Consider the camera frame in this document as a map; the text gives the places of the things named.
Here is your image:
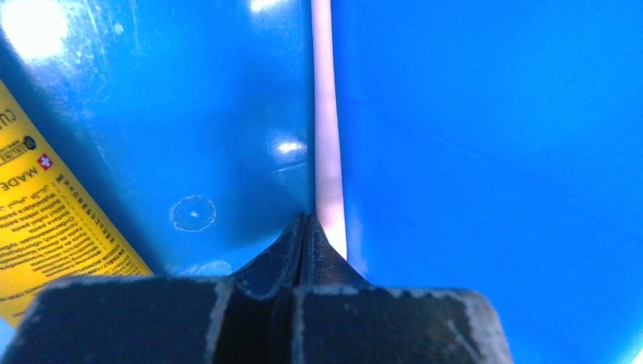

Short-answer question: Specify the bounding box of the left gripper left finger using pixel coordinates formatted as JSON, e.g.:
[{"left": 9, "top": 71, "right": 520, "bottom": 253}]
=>
[{"left": 1, "top": 215, "right": 306, "bottom": 363}]

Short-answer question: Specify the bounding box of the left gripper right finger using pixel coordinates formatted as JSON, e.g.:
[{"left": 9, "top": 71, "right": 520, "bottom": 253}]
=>
[{"left": 292, "top": 216, "right": 513, "bottom": 363}]

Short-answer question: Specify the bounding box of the pink toothbrush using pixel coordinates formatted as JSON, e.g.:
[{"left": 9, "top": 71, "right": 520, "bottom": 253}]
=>
[{"left": 311, "top": 0, "right": 348, "bottom": 259}]

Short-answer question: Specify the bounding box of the blue three-compartment bin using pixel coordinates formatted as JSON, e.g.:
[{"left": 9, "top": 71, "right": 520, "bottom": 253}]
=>
[{"left": 1, "top": 1, "right": 642, "bottom": 363}]

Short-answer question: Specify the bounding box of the yellow toothpaste tube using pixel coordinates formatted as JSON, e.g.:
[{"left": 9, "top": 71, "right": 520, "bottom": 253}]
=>
[{"left": 1, "top": 85, "right": 152, "bottom": 328}]

